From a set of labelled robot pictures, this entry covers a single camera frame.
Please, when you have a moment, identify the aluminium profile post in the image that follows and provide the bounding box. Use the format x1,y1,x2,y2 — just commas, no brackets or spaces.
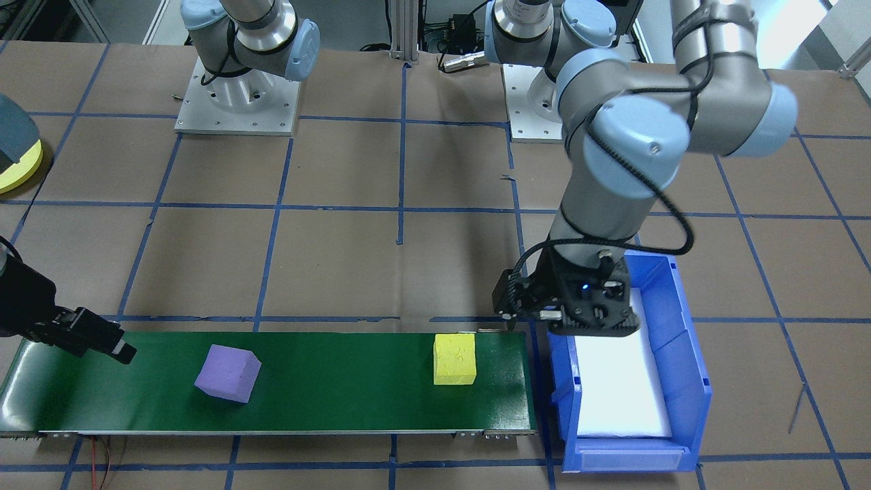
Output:
387,0,424,67

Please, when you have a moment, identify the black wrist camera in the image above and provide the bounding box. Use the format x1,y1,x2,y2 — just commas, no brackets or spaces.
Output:
493,267,538,321

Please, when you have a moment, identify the thin red wire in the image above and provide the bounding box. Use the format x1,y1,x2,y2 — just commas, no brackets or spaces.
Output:
88,436,131,490

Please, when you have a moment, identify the yellow foam cube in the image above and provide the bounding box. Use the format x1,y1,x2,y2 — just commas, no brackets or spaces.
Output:
433,332,477,386

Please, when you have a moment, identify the black box with cables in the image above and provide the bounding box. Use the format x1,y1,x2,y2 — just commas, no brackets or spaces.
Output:
435,12,492,54

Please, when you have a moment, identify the white foam pad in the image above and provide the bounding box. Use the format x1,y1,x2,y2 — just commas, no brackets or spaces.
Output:
574,286,674,438

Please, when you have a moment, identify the green conveyor belt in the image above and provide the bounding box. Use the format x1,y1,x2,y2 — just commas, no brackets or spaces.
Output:
0,330,540,440

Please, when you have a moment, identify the silver cylindrical connector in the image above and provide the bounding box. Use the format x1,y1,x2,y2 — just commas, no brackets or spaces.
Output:
439,53,488,73

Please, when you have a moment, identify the purple foam cube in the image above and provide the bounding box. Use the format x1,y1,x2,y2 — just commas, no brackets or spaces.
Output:
194,344,263,404

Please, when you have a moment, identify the white square base plate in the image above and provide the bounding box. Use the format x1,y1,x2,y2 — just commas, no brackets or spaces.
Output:
502,65,565,144
174,58,301,137

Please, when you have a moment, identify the yellow round plate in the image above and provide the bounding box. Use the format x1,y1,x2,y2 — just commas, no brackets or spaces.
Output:
0,140,44,195

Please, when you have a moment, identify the blue plastic storage bin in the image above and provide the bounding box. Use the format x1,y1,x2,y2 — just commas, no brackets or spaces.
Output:
546,248,713,474

